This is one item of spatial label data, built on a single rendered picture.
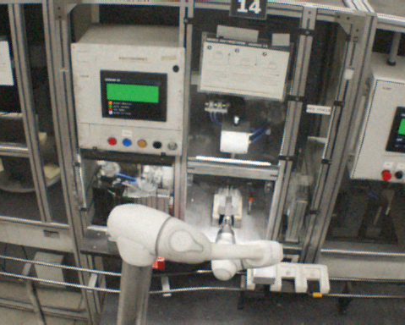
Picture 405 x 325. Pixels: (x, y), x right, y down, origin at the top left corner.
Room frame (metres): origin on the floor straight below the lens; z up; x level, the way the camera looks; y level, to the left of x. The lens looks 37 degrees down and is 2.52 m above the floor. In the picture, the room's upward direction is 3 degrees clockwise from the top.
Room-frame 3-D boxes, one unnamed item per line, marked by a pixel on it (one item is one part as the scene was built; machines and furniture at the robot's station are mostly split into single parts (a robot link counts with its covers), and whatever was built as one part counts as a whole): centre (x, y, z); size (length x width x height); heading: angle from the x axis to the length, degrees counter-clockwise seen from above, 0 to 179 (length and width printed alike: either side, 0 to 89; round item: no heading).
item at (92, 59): (1.73, 0.28, 1.60); 0.42 x 0.29 x 0.46; 87
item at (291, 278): (1.45, -0.41, 0.84); 0.36 x 0.14 x 0.10; 87
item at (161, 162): (1.59, 0.29, 1.37); 0.36 x 0.04 x 0.04; 87
